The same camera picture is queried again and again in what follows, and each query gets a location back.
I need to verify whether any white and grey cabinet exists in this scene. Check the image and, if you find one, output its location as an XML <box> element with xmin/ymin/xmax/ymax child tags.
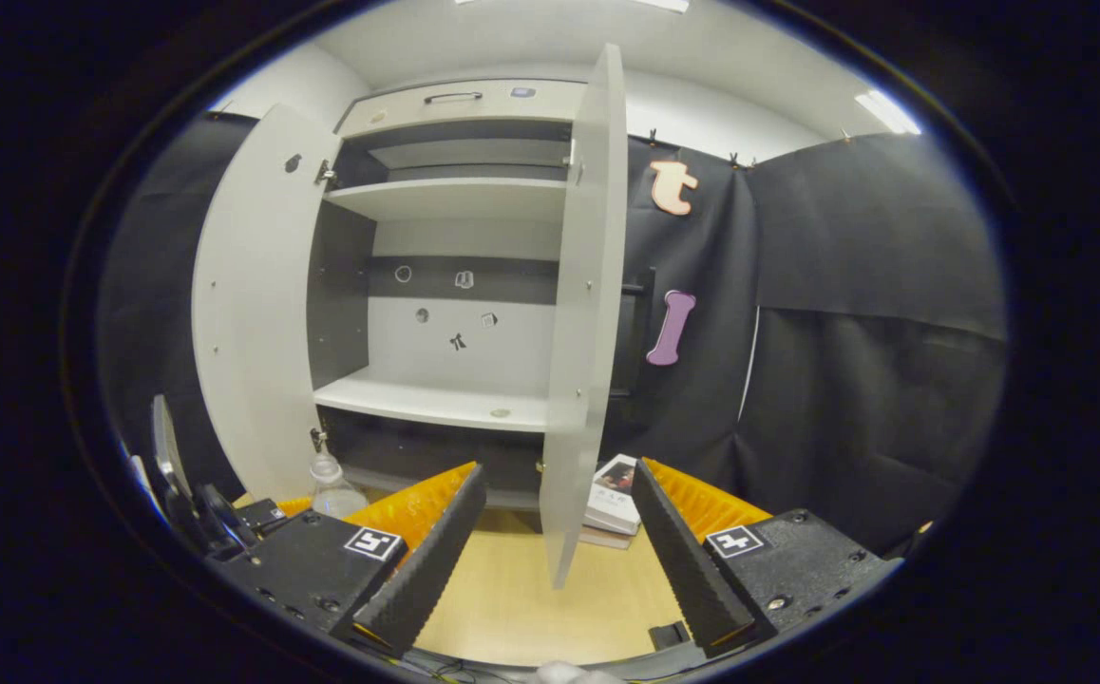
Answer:
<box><xmin>308</xmin><ymin>78</ymin><xmax>598</xmax><ymax>514</ymax></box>

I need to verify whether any white cabinet door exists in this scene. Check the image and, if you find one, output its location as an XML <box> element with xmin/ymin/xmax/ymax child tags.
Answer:
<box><xmin>539</xmin><ymin>43</ymin><xmax>657</xmax><ymax>590</ymax></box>
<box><xmin>191</xmin><ymin>103</ymin><xmax>342</xmax><ymax>504</ymax></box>

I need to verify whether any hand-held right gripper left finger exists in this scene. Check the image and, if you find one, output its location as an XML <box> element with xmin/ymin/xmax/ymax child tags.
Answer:
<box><xmin>206</xmin><ymin>463</ymin><xmax>487</xmax><ymax>658</ymax></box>

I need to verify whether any wide ceiling light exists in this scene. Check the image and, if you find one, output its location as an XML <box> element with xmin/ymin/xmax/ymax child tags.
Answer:
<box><xmin>455</xmin><ymin>0</ymin><xmax>693</xmax><ymax>14</ymax></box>

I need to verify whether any narrow ceiling light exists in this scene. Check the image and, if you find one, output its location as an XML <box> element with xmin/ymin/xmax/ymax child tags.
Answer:
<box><xmin>854</xmin><ymin>90</ymin><xmax>921</xmax><ymax>136</ymax></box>

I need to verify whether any beige cabinet drawer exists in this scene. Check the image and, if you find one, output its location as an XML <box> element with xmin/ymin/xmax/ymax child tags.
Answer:
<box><xmin>336</xmin><ymin>79</ymin><xmax>589</xmax><ymax>139</ymax></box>

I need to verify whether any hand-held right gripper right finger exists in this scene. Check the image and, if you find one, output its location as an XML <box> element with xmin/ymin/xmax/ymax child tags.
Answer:
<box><xmin>631</xmin><ymin>458</ymin><xmax>904</xmax><ymax>658</ymax></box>

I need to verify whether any black backdrop cloth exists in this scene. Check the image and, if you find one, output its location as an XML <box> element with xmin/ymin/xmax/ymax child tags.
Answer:
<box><xmin>602</xmin><ymin>133</ymin><xmax>1007</xmax><ymax>557</ymax></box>

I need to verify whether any clear bottle with green label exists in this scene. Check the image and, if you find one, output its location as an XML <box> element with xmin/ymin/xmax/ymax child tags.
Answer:
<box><xmin>310</xmin><ymin>453</ymin><xmax>370</xmax><ymax>521</ymax></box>

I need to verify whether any white book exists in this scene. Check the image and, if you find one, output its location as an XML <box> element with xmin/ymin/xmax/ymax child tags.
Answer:
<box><xmin>585</xmin><ymin>454</ymin><xmax>646</xmax><ymax>536</ymax></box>

